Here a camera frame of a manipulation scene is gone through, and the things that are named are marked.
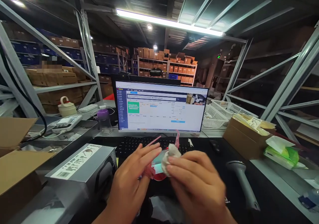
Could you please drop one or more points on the green and white tissue pack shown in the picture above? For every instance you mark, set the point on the green and white tissue pack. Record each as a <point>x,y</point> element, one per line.
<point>284,154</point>

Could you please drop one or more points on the white shelf of brown cartons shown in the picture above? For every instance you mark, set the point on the white shelf of brown cartons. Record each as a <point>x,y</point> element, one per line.
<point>174,64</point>

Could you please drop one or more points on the person's left fingers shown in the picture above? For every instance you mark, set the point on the person's left fingers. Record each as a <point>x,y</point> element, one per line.
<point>145,153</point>

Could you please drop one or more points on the grey metal shelving frame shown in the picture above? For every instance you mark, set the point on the grey metal shelving frame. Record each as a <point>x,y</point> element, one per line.
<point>286,84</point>

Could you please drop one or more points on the white plastic bag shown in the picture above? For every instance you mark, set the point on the white plastic bag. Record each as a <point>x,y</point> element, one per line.
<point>162,209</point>

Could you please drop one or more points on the small open cardboard box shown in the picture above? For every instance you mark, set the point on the small open cardboard box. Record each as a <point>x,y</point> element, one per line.
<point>12,132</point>

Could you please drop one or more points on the grey metal shelving with cartons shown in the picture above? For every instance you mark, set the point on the grey metal shelving with cartons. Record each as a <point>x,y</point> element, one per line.
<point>49,79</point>

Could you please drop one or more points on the black keyboard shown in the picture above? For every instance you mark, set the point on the black keyboard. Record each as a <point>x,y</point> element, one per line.
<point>132,145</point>

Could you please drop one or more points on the white cloth wad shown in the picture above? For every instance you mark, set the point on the white cloth wad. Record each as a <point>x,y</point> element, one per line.
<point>169,156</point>

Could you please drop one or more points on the blue plastic crate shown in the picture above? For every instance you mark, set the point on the blue plastic crate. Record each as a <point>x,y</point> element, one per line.
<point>174,76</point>

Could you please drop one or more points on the black computer mouse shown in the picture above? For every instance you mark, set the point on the black computer mouse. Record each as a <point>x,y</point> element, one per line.
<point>214,145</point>

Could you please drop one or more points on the white plastic mesh basket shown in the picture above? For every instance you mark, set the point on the white plastic mesh basket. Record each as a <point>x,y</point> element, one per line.
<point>234,107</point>
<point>215,117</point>

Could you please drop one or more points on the white flat router box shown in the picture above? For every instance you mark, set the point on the white flat router box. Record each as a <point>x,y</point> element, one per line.
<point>88,108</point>

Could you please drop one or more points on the grey barcode scanner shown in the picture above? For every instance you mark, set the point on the grey barcode scanner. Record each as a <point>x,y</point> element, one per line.
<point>243,179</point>

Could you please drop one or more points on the clear bottle with purple lid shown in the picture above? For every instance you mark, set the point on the clear bottle with purple lid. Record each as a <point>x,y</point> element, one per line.
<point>104,122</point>

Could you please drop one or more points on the cardboard box of tan envelopes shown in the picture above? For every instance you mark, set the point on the cardboard box of tan envelopes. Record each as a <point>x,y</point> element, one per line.
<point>244,137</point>

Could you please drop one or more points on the large open cardboard box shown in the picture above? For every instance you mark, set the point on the large open cardboard box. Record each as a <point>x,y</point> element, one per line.
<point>17,174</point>

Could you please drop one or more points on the white-framed computer monitor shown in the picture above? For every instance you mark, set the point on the white-framed computer monitor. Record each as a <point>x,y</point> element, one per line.
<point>159,107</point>

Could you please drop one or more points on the person's left hand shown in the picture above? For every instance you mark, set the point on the person's left hand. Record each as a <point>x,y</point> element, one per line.
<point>129,176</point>

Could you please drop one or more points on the white power strip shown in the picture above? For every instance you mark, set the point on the white power strip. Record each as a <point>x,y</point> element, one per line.
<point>66,123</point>

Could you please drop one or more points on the long ceiling light tube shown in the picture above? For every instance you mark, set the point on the long ceiling light tube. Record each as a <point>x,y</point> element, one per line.
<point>169,22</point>

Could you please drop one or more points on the red translucent plastic pouch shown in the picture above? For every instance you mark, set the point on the red translucent plastic pouch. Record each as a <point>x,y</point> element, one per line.
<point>155,173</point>

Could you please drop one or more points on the shelf of blue bins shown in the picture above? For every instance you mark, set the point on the shelf of blue bins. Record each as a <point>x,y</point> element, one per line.
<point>107,59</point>

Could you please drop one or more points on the person's right hand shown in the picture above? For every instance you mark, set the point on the person's right hand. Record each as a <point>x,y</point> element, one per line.
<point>199,181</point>

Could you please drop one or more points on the grey labelled product box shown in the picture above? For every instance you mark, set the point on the grey labelled product box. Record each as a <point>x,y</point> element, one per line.
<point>82,166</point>

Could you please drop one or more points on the black desk mat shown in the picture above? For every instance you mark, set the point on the black desk mat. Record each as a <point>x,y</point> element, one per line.
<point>249,209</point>

